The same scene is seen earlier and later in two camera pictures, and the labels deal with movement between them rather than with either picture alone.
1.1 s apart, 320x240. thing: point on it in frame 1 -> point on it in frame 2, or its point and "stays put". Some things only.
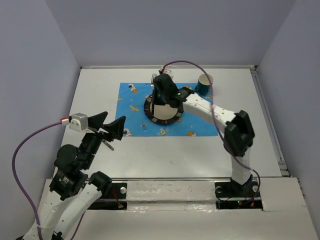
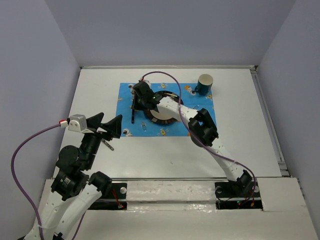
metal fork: (153, 75) -> (132, 104)
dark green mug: (203, 87) stays put
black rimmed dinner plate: (160, 114) stays put
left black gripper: (116, 127) stays put
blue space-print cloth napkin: (132, 97) stays put
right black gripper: (157, 99) -> (137, 106)
